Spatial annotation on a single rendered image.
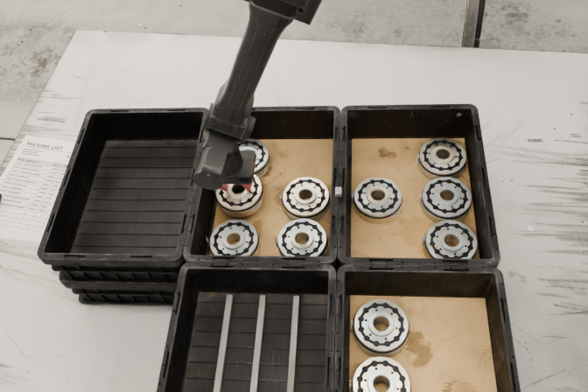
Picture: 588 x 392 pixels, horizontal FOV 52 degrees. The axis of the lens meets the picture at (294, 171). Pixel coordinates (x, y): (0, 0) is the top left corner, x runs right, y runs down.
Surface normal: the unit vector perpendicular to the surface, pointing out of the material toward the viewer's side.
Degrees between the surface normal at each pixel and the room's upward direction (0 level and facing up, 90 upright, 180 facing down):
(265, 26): 97
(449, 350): 0
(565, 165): 0
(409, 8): 0
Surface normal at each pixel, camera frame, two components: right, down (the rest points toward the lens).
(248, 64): -0.21, 0.86
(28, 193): -0.09, -0.59
